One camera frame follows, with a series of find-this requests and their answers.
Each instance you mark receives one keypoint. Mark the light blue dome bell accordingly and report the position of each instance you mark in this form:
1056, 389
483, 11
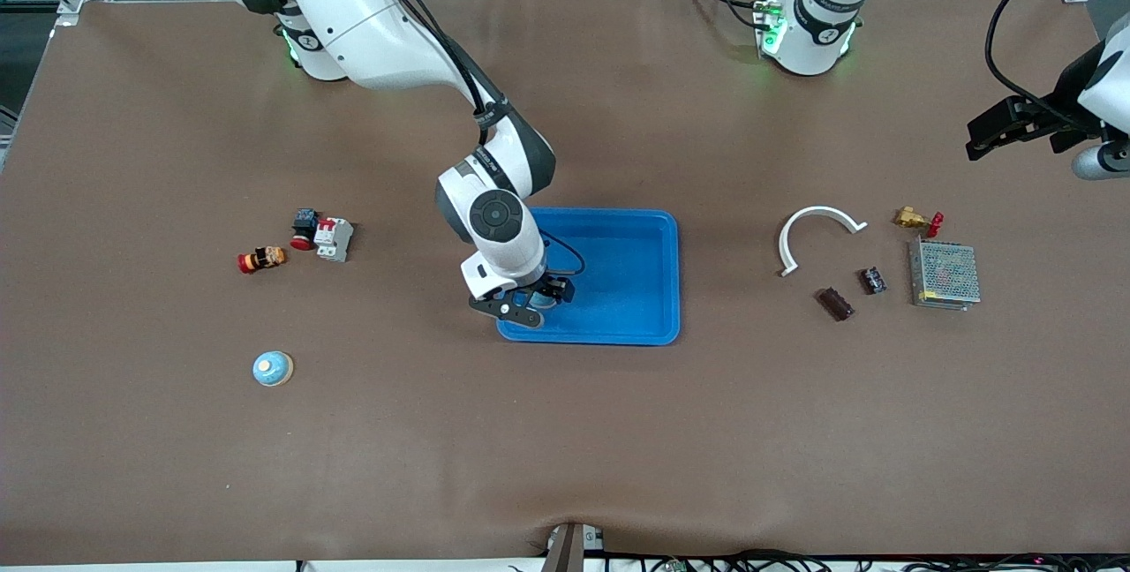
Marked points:
545, 302
272, 369

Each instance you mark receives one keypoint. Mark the black cylindrical capacitor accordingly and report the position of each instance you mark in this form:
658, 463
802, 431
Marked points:
872, 281

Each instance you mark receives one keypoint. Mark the dark brown cylindrical capacitor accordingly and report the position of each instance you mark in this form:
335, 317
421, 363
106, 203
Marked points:
835, 304

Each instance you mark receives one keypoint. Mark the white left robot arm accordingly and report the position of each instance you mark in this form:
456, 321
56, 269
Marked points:
808, 47

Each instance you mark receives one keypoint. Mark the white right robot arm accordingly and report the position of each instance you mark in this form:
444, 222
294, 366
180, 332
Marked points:
353, 7

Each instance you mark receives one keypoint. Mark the blue plastic tray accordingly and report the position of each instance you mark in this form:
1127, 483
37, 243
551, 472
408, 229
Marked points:
609, 289

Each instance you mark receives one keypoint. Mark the metal mesh power supply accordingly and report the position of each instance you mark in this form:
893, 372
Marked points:
945, 274

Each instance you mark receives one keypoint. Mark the brown table mat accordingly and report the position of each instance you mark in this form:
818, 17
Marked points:
565, 448

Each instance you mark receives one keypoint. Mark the white circuit breaker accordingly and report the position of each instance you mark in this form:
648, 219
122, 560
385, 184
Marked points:
334, 239

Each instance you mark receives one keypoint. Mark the white curved plastic clamp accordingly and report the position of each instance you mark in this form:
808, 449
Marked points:
821, 210

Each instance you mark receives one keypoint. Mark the red emergency stop button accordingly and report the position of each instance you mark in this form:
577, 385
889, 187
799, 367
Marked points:
305, 223

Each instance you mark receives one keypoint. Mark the red orange push button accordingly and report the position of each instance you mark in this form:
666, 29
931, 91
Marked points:
265, 259

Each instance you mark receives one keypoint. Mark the brown post metal bracket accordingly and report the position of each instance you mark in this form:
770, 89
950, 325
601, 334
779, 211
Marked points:
568, 550

